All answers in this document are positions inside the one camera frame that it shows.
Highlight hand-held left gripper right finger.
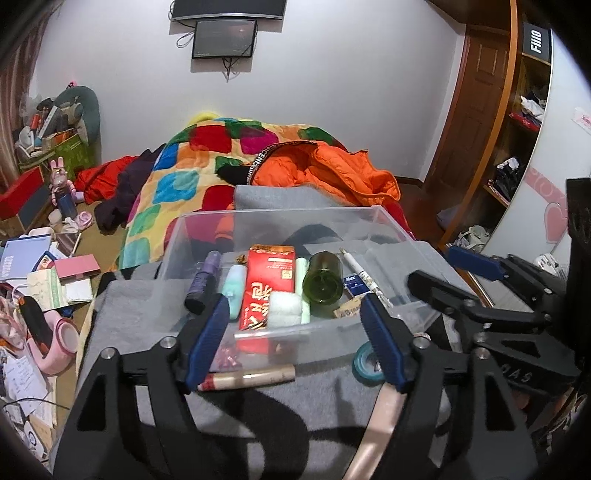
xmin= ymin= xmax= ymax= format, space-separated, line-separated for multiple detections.
xmin=360 ymin=293 xmax=541 ymax=480

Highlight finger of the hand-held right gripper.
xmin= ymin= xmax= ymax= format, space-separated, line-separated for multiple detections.
xmin=406 ymin=270 xmax=555 ymax=342
xmin=445 ymin=246 xmax=568 ymax=315

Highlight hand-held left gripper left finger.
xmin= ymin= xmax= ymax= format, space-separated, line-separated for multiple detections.
xmin=53 ymin=294 xmax=230 ymax=480

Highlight teal lotion bottle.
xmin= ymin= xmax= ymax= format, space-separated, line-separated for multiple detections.
xmin=222 ymin=264 xmax=249 ymax=321

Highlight clear plastic storage box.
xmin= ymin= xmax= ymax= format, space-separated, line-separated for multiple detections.
xmin=157 ymin=206 xmax=441 ymax=354

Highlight teal tape roll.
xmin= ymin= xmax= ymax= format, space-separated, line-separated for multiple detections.
xmin=353 ymin=344 xmax=386 ymax=383

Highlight brown paper tag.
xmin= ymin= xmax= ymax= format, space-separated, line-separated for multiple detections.
xmin=333 ymin=296 xmax=363 ymax=319

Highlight purple spray bottle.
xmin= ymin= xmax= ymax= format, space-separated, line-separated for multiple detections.
xmin=185 ymin=250 xmax=221 ymax=315

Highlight beige cosmetic tube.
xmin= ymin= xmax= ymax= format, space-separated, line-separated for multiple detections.
xmin=198 ymin=364 xmax=296 ymax=392

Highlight small blue box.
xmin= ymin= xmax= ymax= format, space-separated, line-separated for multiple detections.
xmin=344 ymin=274 xmax=371 ymax=297

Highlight white patterned pen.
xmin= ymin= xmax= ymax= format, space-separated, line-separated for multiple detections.
xmin=339 ymin=248 xmax=393 ymax=308

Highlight grey blanket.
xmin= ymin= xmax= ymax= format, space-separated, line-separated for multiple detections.
xmin=55 ymin=185 xmax=476 ymax=480

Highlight white patterned bag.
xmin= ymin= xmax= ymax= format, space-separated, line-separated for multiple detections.
xmin=533 ymin=251 xmax=568 ymax=278

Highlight red printed packet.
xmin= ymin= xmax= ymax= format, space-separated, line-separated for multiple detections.
xmin=239 ymin=244 xmax=296 ymax=333

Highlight white foam sponge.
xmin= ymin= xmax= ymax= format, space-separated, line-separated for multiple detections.
xmin=269 ymin=291 xmax=303 ymax=329

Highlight green glass bottle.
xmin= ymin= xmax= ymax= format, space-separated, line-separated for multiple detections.
xmin=302 ymin=251 xmax=345 ymax=305

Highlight beige plastic strip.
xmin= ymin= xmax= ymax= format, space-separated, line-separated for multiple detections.
xmin=355 ymin=383 xmax=402 ymax=480

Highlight light green tube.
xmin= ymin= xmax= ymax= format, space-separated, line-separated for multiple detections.
xmin=294 ymin=257 xmax=311 ymax=324

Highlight wooden wardrobe shelf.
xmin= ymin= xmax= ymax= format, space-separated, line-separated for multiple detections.
xmin=438 ymin=0 xmax=555 ymax=250

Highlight white pink sliding door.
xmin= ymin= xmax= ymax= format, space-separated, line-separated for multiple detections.
xmin=480 ymin=37 xmax=591 ymax=268

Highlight orange down jacket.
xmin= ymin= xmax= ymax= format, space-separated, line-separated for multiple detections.
xmin=216 ymin=138 xmax=400 ymax=208

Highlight flat pink box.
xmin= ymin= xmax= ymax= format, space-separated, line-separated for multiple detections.
xmin=53 ymin=255 xmax=100 ymax=281

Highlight colourful patchwork quilt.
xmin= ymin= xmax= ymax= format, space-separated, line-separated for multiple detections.
xmin=117 ymin=113 xmax=352 ymax=273

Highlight pink round case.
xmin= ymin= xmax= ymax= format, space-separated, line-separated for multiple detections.
xmin=28 ymin=311 xmax=80 ymax=374

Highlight dark purple cloth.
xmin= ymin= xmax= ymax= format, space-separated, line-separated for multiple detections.
xmin=95 ymin=145 xmax=167 ymax=232

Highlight small folding mirror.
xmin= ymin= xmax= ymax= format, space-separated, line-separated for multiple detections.
xmin=55 ymin=232 xmax=83 ymax=257

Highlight brown wooden door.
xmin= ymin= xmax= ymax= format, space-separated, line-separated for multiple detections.
xmin=422 ymin=23 xmax=518 ymax=190

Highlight green printed booklet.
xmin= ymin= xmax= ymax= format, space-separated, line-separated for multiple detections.
xmin=27 ymin=268 xmax=68 ymax=311

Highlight black oblong brush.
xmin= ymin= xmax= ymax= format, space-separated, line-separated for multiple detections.
xmin=21 ymin=295 xmax=55 ymax=352

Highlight red cloth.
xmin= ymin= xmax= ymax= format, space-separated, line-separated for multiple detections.
xmin=75 ymin=157 xmax=139 ymax=204

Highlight loose white papers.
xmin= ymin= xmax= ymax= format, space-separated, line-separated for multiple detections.
xmin=0 ymin=355 xmax=49 ymax=416

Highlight dark blue bottle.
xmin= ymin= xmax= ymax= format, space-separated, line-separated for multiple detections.
xmin=56 ymin=189 xmax=78 ymax=217

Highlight light blue notebook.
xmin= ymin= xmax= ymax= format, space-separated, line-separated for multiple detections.
xmin=0 ymin=234 xmax=52 ymax=280

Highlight pink rabbit toy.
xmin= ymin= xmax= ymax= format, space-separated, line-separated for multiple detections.
xmin=50 ymin=157 xmax=77 ymax=195

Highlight green paper bag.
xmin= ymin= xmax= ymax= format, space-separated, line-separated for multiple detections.
xmin=53 ymin=131 xmax=95 ymax=178

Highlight black printed box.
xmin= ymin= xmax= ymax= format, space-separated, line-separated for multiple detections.
xmin=522 ymin=21 xmax=553 ymax=65

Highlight red blue storage box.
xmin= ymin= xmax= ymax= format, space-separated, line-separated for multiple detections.
xmin=0 ymin=165 xmax=51 ymax=232

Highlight grey-green plush pillow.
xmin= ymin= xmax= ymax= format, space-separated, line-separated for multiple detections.
xmin=38 ymin=85 xmax=101 ymax=144

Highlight black wall monitor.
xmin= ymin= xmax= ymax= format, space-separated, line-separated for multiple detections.
xmin=191 ymin=19 xmax=258 ymax=60

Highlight black curved wall screen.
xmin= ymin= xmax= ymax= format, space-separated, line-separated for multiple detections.
xmin=170 ymin=0 xmax=288 ymax=21

